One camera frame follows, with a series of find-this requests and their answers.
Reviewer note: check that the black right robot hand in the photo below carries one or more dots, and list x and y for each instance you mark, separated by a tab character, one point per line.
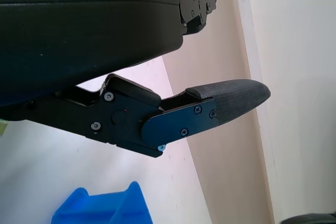
312	219

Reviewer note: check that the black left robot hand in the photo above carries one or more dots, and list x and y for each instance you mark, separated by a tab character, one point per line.
78	24

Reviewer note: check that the blue plastic tray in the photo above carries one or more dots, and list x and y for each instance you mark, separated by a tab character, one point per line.
99	208

